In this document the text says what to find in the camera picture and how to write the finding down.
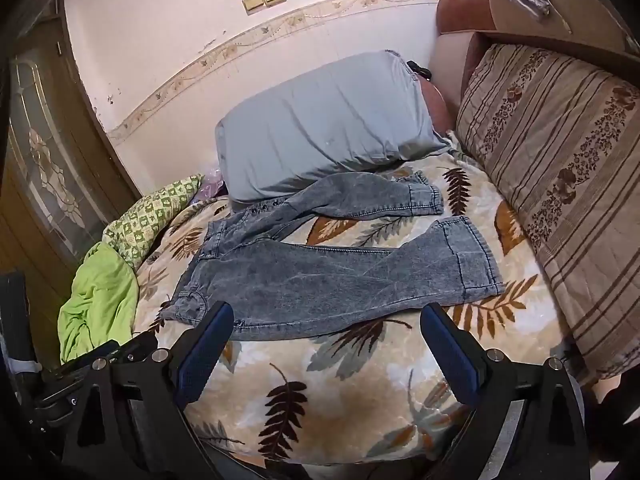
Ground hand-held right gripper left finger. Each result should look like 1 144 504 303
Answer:
65 301 236 480

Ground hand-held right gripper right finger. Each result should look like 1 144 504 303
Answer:
420 303 591 480

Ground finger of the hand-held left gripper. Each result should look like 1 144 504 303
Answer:
52 339 122 377

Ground grey washed denim pants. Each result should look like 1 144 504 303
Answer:
159 169 506 342

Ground lime green sheet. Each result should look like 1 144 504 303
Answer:
57 242 140 365

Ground leaf printed blanket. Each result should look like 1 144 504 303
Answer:
132 152 576 466

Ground green patterned pillow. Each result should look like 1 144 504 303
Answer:
102 174 206 271

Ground purple plastic bag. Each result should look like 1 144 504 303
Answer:
192 167 228 206

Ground wooden door with glass panel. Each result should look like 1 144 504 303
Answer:
0 5 143 361

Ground striped floral cushion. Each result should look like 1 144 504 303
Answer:
452 42 640 386

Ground brown pillow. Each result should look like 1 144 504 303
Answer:
419 79 457 136

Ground grey pillow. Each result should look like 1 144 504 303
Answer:
215 49 451 206

